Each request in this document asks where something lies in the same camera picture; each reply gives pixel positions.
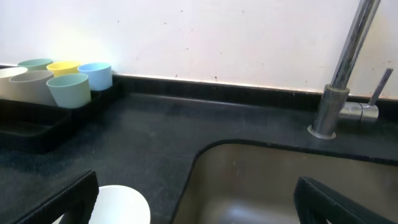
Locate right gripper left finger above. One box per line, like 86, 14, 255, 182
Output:
15, 169, 100, 224

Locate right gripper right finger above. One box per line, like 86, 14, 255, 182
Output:
294, 175, 398, 224

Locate white cup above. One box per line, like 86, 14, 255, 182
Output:
51, 185, 152, 224
0, 67, 29, 101

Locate steel sink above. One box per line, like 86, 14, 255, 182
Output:
169, 139, 398, 224

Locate black tray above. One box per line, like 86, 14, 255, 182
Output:
0, 63, 124, 155

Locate steel tap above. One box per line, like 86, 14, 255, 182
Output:
307, 0, 394, 140

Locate green cup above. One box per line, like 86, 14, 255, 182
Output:
46, 73, 92, 110
17, 58, 54, 72

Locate grey cup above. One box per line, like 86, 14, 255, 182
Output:
9, 70, 58, 107

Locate blue cup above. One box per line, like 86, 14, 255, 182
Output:
77, 62, 113, 91

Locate yellow cup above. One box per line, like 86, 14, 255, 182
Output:
46, 60, 82, 78

